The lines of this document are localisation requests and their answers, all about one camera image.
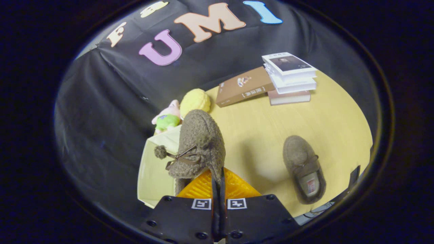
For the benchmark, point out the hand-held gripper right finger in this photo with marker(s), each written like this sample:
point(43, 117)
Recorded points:
point(257, 220)

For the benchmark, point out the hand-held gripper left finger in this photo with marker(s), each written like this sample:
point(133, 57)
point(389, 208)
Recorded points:
point(183, 220)

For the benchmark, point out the pale pink book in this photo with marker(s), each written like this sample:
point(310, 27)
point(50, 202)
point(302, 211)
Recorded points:
point(288, 98)

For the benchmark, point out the beige storage box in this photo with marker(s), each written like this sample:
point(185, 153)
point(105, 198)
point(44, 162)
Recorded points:
point(152, 176)

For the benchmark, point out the brown fuzzy shoe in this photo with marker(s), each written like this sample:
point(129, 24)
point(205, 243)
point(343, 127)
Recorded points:
point(298, 152)
point(200, 135)

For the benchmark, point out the white book with dark picture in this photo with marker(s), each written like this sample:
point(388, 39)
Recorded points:
point(288, 64)

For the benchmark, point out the black backdrop cloth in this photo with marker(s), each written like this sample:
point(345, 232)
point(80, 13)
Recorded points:
point(101, 118)

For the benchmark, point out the yellow plush ball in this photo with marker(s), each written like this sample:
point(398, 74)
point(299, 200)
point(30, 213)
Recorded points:
point(195, 101)

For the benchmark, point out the brown book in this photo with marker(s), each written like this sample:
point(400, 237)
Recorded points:
point(240, 88)

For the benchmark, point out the pink star plush toy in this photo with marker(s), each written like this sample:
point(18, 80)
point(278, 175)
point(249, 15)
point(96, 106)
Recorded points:
point(168, 120)

